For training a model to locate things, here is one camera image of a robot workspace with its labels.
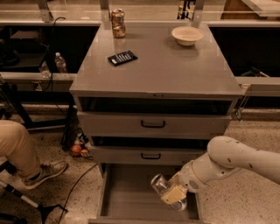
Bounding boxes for silver redbull can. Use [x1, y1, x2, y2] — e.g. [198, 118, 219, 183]
[150, 174, 187, 212]

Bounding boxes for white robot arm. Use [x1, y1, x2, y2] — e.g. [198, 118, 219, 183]
[161, 136, 280, 205]

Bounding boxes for bottom grey open drawer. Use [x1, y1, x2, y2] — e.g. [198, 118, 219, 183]
[88, 164, 204, 224]

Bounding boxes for middle grey drawer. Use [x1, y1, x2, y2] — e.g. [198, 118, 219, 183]
[90, 146, 206, 165]

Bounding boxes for grey drawer cabinet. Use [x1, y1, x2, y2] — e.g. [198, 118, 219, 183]
[69, 22, 245, 224]

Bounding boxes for top grey drawer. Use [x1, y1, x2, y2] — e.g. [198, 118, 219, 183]
[77, 112, 231, 139]

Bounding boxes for crushed golden can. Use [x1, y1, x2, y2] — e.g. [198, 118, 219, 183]
[111, 9, 126, 39]

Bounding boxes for basket of toy fruit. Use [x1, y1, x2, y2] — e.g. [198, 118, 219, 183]
[70, 133, 92, 159]

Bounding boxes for grey sneaker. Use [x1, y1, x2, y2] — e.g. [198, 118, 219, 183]
[23, 161, 67, 190]

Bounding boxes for black snack packet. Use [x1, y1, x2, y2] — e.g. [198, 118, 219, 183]
[108, 51, 137, 67]

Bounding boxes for white paper bowl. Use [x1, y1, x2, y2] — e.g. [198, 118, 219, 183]
[171, 26, 204, 46]

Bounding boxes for person leg beige trousers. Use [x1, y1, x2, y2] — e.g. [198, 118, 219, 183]
[0, 120, 40, 179]

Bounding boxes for clear water bottle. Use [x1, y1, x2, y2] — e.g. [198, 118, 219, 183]
[54, 52, 67, 74]

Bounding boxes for black white stand leg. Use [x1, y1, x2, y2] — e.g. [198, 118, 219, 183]
[0, 180, 67, 224]

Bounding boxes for black floor cable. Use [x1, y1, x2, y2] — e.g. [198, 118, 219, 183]
[56, 163, 99, 224]

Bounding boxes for black table frame leg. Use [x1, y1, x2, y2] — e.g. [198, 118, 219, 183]
[0, 83, 74, 130]

